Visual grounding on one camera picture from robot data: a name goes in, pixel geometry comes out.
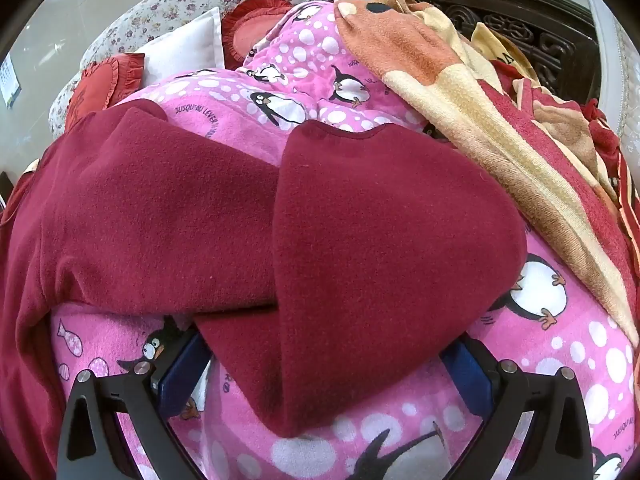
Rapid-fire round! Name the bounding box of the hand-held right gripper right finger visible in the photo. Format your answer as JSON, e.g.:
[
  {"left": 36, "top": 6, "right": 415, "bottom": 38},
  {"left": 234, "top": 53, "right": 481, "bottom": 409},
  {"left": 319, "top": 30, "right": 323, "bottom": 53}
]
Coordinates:
[{"left": 440, "top": 335, "right": 593, "bottom": 480}]

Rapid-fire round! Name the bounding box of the pink penguin print blanket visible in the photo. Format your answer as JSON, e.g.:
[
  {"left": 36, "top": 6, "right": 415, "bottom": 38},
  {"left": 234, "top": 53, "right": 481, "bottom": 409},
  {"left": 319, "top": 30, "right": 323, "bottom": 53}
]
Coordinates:
[{"left": 50, "top": 2, "right": 640, "bottom": 480}]

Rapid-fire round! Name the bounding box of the dark red fleece garment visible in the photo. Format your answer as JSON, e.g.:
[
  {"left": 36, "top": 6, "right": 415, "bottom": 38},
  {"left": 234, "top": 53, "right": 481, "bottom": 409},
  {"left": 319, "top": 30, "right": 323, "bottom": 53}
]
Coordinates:
[{"left": 0, "top": 105, "right": 530, "bottom": 480}]

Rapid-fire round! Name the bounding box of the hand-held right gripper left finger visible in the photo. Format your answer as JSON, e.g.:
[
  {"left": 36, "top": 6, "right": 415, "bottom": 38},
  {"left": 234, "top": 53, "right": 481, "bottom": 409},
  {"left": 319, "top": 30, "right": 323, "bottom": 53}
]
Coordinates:
[{"left": 56, "top": 332, "right": 216, "bottom": 480}]

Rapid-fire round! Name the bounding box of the red heart cushion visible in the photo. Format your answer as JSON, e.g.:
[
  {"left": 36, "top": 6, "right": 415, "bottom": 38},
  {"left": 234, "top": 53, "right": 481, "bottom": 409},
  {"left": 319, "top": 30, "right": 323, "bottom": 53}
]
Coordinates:
[{"left": 65, "top": 53, "right": 147, "bottom": 133}]

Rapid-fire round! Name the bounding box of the white pillow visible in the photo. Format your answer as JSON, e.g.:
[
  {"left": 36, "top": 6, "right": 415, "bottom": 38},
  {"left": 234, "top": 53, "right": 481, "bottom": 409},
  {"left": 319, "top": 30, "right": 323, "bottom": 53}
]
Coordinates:
[{"left": 134, "top": 7, "right": 227, "bottom": 86}]

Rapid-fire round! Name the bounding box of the floral sofa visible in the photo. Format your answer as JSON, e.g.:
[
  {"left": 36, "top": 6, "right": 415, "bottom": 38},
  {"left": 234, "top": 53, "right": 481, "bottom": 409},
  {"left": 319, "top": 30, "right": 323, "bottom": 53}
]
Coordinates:
[{"left": 48, "top": 0, "right": 386, "bottom": 136}]

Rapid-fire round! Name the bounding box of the red ruffled cushion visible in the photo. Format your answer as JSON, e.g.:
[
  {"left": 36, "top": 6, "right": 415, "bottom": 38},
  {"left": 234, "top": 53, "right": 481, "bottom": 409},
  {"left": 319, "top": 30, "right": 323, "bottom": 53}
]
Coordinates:
[{"left": 221, "top": 0, "right": 293, "bottom": 68}]

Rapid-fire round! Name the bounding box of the white wall calendar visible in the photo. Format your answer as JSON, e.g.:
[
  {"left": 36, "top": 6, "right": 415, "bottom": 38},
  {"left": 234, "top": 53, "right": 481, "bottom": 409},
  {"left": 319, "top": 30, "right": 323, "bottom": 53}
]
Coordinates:
[{"left": 0, "top": 55, "right": 23, "bottom": 111}]

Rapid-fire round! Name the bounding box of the orange cream plush blanket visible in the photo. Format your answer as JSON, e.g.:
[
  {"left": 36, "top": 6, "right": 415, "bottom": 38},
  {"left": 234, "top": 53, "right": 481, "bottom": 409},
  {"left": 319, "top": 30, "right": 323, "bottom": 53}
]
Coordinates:
[{"left": 335, "top": 0, "right": 640, "bottom": 348}]

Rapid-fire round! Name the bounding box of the cream floral armchair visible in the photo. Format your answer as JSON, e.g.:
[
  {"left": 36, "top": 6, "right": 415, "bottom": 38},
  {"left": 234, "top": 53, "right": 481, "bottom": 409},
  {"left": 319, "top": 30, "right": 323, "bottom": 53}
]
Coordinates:
[{"left": 582, "top": 0, "right": 640, "bottom": 131}]

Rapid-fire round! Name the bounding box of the dark wooden headboard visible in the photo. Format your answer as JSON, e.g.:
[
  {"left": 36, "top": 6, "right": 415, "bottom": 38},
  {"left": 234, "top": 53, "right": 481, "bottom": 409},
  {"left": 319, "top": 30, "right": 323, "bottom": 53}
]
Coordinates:
[{"left": 375, "top": 0, "right": 608, "bottom": 106}]

